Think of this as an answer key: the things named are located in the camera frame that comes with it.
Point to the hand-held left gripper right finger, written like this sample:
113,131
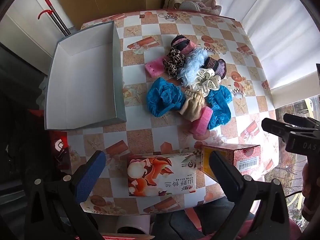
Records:
220,165

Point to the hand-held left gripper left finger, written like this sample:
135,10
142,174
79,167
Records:
91,175

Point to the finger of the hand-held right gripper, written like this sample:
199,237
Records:
275,126
302,122

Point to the large pink sponge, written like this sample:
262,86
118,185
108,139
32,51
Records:
200,123

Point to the blue shoe cover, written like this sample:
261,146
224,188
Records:
162,100
220,110

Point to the beige elastic cloth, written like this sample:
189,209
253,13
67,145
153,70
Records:
192,106

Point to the cream polka dot scrunchie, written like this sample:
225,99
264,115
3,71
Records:
207,82

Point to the brown and purple knitted scrunchie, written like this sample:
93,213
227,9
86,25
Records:
217,67

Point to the grey box with white inside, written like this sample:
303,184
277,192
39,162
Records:
82,80

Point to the light blue fluffy scrunchie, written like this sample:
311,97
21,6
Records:
192,67

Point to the pink and black scrunchie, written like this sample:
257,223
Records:
183,45

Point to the person's right hand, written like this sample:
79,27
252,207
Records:
310,190

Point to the red patterned carton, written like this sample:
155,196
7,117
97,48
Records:
246,156

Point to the white stool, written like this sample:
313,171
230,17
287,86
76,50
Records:
130,221

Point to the person's dark trousers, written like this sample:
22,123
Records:
195,220

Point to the orange and white tissue pack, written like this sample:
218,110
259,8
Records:
155,177

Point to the white curtain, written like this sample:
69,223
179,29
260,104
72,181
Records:
275,30

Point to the leopard print scrunchie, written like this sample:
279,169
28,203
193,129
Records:
173,62

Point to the small pink sponge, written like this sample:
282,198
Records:
153,68

